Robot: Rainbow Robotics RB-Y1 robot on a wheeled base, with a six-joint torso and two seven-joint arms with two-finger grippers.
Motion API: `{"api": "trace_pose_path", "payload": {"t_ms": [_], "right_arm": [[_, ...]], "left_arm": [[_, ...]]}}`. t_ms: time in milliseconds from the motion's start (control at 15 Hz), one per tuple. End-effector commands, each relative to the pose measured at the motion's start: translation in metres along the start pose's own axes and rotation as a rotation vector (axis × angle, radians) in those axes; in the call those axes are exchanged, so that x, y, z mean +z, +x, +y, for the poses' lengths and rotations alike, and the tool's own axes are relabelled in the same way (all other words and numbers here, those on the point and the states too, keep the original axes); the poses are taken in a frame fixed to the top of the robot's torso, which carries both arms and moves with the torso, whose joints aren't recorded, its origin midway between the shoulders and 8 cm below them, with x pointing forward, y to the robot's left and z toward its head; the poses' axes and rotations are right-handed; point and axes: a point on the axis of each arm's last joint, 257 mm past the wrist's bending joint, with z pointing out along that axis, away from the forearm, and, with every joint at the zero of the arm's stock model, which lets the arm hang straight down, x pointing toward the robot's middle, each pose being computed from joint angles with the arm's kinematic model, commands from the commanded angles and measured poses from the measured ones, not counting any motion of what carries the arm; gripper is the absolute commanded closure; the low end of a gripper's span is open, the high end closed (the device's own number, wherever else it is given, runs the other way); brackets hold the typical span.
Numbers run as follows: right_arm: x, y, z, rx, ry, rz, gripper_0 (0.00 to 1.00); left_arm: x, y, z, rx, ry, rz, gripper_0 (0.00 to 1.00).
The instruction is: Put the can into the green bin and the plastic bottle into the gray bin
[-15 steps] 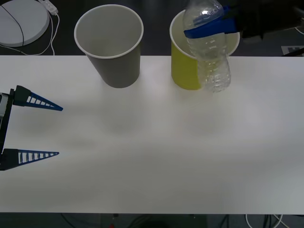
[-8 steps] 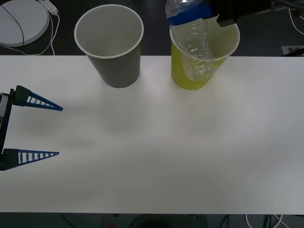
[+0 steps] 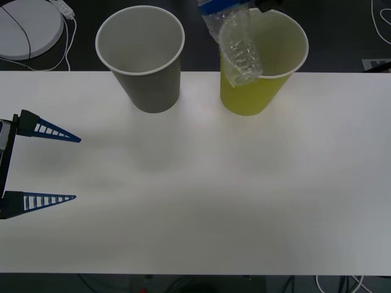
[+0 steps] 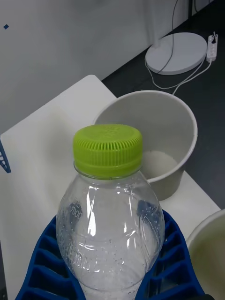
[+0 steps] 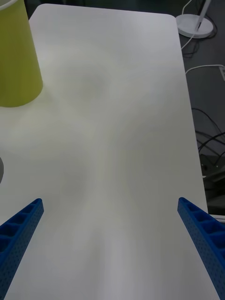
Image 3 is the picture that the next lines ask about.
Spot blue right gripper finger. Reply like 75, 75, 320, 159
197, 0, 282, 15

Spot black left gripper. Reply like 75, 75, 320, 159
0, 109, 82, 220

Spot clear bottle with green cap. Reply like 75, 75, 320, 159
201, 5, 265, 89

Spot yellow-green plastic bin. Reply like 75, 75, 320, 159
219, 8, 309, 117

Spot grey plastic bin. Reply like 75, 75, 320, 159
95, 7, 186, 114

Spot white round disc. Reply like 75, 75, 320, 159
0, 0, 65, 60

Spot grey marker plate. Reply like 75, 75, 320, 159
362, 57, 391, 73

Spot white power strip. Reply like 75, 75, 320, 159
48, 0, 76, 20

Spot white cable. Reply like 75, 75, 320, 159
371, 0, 391, 55
315, 274, 367, 293
0, 12, 78, 73

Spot black cable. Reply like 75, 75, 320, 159
0, 5, 31, 59

